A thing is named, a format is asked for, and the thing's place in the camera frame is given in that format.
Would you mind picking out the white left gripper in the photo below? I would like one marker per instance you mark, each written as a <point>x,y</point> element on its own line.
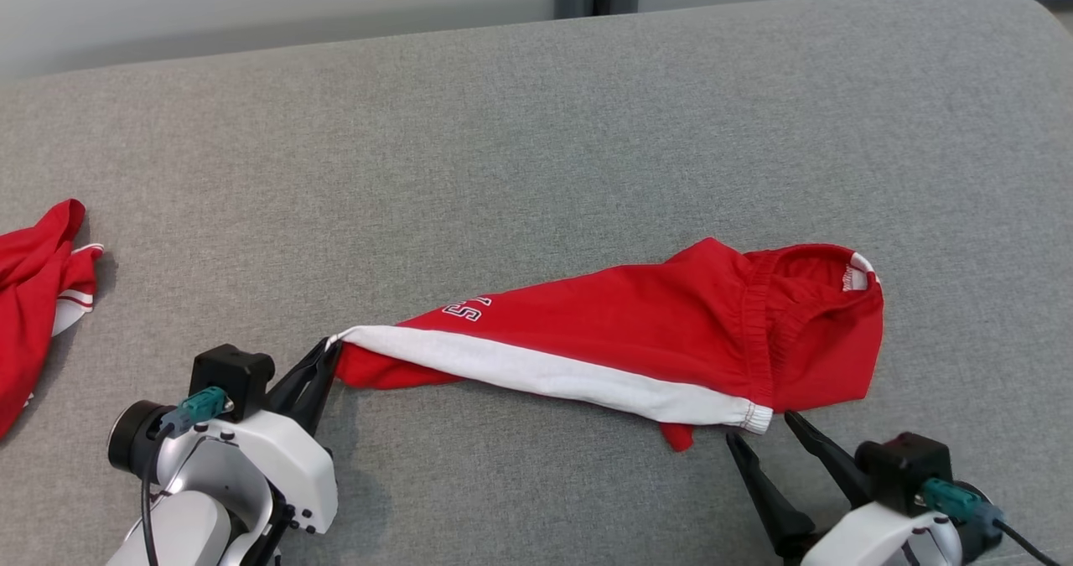
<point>289,461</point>

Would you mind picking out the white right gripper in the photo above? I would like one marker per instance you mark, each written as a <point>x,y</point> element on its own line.
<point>872,541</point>

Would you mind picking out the red shorts with white stripe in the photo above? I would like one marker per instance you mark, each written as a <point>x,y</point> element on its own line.
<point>629,323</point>

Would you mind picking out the red t-shirt with white sleeves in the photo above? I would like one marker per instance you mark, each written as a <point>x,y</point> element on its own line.
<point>29,298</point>

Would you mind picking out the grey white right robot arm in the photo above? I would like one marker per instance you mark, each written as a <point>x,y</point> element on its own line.
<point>979,542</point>

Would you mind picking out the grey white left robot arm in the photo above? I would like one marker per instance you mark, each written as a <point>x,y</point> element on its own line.
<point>184,532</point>

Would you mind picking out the grey fabric sofa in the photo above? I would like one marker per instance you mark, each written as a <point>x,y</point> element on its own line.
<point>536,172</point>

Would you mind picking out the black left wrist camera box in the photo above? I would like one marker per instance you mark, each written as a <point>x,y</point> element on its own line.
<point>228,380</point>

